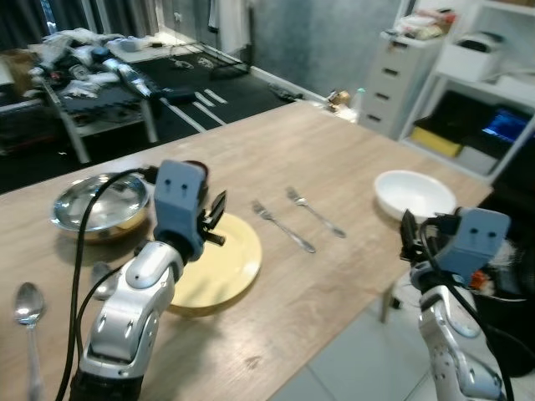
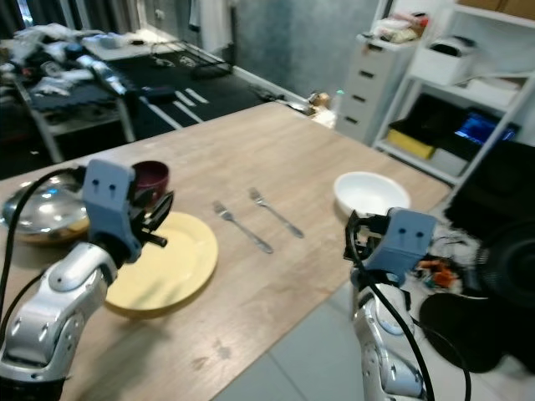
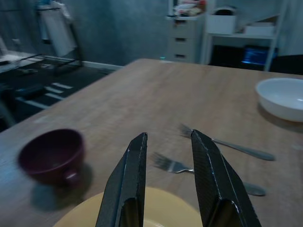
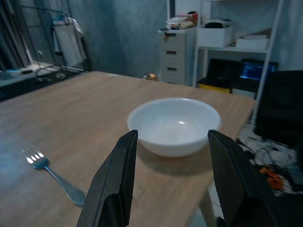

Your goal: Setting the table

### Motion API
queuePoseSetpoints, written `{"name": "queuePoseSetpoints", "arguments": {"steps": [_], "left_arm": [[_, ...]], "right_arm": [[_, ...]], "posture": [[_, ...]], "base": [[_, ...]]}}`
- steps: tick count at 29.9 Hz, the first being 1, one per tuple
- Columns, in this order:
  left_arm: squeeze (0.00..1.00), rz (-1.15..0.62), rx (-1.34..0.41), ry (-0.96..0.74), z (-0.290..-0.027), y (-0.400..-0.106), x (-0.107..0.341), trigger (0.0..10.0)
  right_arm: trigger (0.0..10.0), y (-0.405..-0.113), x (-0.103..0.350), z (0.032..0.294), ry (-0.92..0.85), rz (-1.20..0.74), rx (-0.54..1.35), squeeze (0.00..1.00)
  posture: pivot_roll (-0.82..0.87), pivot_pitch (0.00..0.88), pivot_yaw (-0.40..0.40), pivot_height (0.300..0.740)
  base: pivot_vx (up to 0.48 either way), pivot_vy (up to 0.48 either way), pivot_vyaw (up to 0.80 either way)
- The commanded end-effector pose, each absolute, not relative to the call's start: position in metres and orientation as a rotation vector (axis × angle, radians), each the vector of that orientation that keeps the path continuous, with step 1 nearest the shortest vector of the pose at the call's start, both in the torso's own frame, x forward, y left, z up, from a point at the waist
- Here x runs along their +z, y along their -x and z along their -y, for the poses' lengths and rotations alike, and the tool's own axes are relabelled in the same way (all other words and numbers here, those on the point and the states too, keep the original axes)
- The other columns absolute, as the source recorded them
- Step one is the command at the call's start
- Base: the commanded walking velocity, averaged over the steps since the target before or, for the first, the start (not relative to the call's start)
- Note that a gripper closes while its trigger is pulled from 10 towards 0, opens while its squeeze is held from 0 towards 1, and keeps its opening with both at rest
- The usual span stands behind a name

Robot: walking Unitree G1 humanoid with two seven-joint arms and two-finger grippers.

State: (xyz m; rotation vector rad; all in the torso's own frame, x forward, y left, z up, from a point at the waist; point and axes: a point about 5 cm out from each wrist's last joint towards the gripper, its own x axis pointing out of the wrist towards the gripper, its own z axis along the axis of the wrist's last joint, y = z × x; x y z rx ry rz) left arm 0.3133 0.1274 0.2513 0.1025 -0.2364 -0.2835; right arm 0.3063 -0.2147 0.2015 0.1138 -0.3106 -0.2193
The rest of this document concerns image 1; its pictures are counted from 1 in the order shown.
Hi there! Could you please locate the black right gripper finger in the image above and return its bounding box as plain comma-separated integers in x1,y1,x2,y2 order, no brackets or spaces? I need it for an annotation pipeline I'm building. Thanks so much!
399,209,419,263

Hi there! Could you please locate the white bowl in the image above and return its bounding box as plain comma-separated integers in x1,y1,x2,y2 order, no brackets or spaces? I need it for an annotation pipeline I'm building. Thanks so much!
373,170,459,223

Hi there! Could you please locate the yellow plate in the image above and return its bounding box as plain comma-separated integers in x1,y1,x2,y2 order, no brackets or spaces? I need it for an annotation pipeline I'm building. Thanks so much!
166,212,263,317

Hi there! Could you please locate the maroon cup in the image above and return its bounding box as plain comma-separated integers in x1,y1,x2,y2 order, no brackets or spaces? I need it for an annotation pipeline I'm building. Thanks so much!
183,160,209,180

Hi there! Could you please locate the steel fork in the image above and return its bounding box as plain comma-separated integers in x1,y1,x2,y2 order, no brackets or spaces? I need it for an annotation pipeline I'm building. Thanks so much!
252,200,318,255
285,185,348,240

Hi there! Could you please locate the black chair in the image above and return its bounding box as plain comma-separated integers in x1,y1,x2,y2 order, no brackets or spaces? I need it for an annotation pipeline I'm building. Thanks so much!
472,117,535,378

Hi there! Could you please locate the yellow box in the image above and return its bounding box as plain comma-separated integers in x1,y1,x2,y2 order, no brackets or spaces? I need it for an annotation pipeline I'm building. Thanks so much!
409,124,464,159

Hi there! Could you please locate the shiny steel bowl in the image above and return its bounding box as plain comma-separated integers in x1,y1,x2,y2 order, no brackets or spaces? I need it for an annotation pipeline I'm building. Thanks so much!
51,172,155,245

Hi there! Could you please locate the black floor rug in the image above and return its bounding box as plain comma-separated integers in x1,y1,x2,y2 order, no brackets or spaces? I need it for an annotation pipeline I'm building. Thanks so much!
0,52,306,195

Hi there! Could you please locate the steel spoon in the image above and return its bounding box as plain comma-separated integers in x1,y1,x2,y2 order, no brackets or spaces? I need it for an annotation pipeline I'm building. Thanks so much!
12,282,48,401
89,261,120,302

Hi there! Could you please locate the blue lit screen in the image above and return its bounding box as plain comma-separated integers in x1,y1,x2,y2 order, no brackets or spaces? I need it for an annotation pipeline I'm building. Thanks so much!
482,108,532,144

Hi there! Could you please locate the white drawer cabinet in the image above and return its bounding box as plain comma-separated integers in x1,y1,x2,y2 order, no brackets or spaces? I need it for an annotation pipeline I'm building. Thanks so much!
359,31,445,140

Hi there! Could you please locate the small brass object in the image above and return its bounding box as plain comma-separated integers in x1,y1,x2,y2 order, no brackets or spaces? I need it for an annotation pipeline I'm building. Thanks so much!
325,89,353,114

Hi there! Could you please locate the white shelf unit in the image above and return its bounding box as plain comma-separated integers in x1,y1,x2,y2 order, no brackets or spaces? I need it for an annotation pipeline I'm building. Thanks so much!
400,0,535,183

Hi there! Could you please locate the cluttered grey work table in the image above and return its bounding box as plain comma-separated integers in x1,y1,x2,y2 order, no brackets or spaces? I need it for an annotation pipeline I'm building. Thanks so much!
30,28,253,165

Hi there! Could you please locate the white box appliance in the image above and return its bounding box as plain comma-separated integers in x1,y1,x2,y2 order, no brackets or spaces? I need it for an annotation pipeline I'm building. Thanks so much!
436,31,503,84

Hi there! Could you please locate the pile of packets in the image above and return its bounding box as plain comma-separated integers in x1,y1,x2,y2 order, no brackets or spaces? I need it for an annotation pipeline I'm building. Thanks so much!
391,8,457,42

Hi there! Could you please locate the grey-blue left wrist camera mount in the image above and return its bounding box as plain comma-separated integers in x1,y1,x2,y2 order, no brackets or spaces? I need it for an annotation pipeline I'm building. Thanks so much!
154,160,209,261

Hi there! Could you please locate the grey-blue wrist camera mount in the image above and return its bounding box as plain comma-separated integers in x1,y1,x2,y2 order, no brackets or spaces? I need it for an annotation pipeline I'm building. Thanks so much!
434,207,512,283
154,160,209,261

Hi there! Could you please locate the grey-blue right wrist camera mount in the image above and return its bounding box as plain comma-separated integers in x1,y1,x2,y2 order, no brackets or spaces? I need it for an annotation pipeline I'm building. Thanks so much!
434,207,512,283

